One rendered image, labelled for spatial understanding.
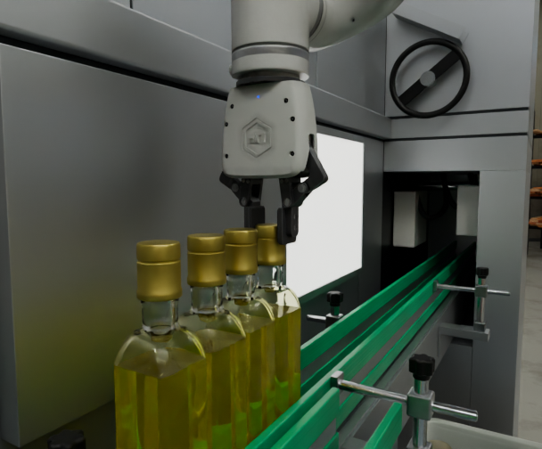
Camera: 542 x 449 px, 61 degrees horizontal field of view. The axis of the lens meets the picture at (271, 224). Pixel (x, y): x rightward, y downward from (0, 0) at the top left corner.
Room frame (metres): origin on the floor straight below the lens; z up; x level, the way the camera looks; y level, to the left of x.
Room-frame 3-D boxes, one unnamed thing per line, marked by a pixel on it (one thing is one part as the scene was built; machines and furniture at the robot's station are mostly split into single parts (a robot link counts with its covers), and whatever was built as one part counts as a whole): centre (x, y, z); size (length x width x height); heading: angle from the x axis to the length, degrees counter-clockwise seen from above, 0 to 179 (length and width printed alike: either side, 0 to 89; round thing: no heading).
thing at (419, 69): (1.30, -0.44, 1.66); 0.21 x 0.05 x 0.21; 60
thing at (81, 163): (0.77, 0.00, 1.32); 0.90 x 0.03 x 0.34; 150
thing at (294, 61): (0.51, 0.00, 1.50); 0.09 x 0.08 x 0.03; 59
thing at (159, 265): (0.36, 0.09, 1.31); 0.04 x 0.04 x 0.04
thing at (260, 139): (0.51, 0.00, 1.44); 0.10 x 0.07 x 0.11; 59
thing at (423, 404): (0.52, -0.15, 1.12); 0.17 x 0.03 x 0.12; 60
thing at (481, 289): (1.07, -0.47, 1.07); 0.17 x 0.05 x 0.23; 60
